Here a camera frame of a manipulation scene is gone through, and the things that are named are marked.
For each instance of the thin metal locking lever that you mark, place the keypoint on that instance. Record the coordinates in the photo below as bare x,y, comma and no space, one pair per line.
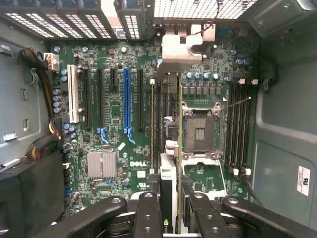
235,103

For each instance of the white power connector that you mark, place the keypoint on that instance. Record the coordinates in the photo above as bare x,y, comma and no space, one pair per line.
52,62

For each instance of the green motherboard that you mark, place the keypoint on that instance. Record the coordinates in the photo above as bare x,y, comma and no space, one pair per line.
111,111

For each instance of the CPU socket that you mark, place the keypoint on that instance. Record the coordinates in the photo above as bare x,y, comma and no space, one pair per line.
200,134

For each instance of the short black expansion slot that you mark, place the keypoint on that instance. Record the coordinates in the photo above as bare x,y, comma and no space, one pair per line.
113,78

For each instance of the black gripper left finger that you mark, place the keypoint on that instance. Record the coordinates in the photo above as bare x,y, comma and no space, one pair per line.
148,218

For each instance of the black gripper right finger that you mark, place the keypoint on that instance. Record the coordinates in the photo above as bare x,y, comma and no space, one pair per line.
205,220

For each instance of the blue expansion slot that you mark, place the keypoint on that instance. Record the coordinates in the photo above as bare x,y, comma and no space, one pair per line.
127,99

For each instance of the white expansion slot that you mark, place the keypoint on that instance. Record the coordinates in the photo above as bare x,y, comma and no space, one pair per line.
73,94

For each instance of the black plastic duct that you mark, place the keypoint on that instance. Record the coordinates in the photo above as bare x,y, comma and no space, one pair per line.
29,198

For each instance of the silver chipset heatsink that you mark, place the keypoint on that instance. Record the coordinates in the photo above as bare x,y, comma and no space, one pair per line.
101,164

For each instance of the open black PC case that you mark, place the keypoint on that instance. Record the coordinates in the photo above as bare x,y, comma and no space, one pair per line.
284,111

